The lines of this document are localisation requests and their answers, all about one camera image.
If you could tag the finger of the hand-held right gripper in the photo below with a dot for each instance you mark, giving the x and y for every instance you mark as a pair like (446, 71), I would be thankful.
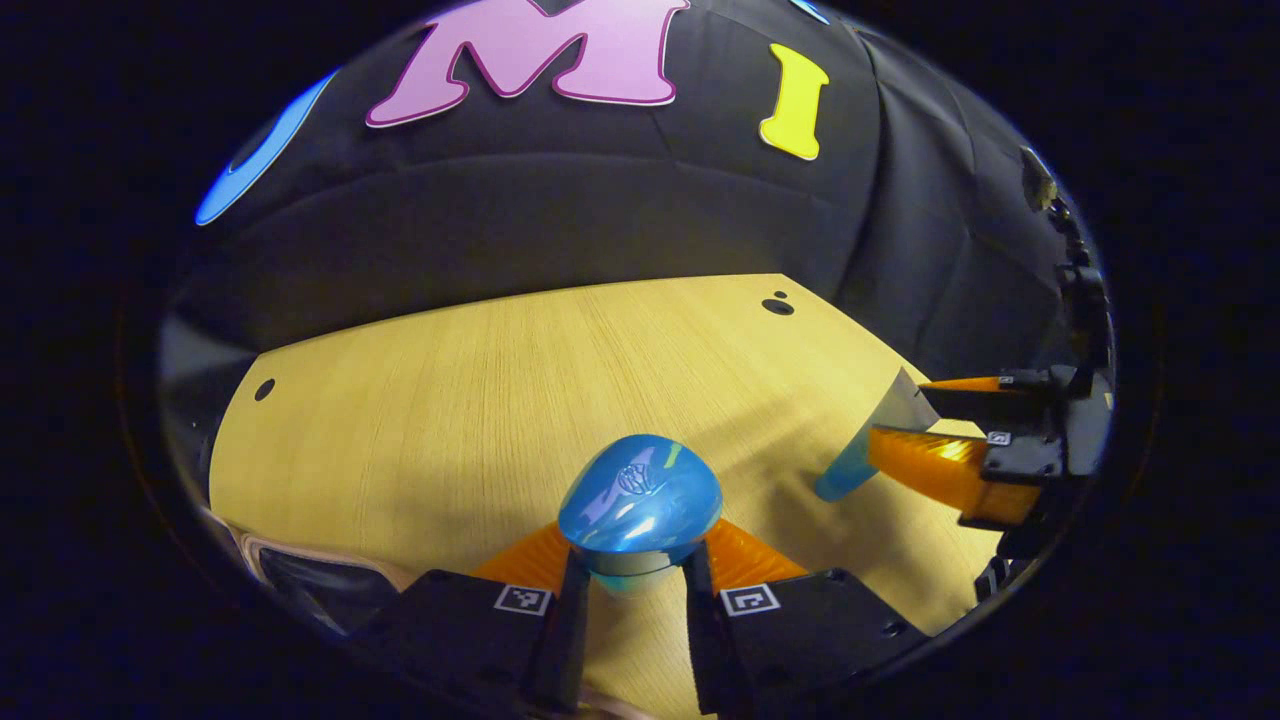
(985, 403)
(950, 470)

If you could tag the black backdrop cloth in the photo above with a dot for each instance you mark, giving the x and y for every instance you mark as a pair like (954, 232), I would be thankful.
(600, 200)

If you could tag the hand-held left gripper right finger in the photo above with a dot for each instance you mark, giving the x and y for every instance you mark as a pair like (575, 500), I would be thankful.
(705, 640)

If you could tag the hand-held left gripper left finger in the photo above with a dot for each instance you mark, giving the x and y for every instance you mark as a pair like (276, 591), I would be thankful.
(565, 640)

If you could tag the blue skin care tube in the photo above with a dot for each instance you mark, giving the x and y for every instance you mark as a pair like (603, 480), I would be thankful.
(850, 470)

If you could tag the blue skin care bottle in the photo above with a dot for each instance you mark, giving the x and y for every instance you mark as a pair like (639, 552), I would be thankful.
(640, 500)

